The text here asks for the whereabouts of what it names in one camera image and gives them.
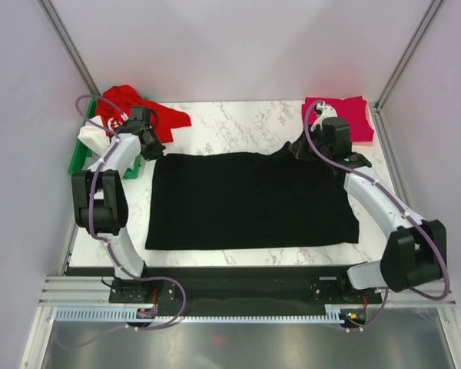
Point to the white red printed t shirt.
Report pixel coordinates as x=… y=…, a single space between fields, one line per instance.
x=96 y=138

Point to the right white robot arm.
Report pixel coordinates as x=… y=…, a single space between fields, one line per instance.
x=415 y=250

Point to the blue grey cable duct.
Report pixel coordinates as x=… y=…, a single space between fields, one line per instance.
x=327 y=315

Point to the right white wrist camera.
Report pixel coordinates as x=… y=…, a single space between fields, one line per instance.
x=323 y=111

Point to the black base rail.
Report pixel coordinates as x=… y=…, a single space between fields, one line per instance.
x=278 y=289

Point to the black t shirt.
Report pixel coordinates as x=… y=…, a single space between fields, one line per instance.
x=247 y=200

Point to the left aluminium frame post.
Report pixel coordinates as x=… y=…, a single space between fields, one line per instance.
x=67 y=41

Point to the folded pink t shirt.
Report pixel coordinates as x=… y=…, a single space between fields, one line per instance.
x=354 y=110

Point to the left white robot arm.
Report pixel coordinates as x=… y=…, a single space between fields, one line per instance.
x=99 y=201

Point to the right aluminium frame post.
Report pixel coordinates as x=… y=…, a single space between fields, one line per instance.
x=421 y=29

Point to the aluminium frame post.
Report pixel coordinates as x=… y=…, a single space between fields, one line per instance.
x=421 y=29
x=67 y=41

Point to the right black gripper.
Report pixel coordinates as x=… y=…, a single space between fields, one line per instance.
x=296 y=147

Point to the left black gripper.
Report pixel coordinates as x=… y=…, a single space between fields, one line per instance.
x=158 y=150

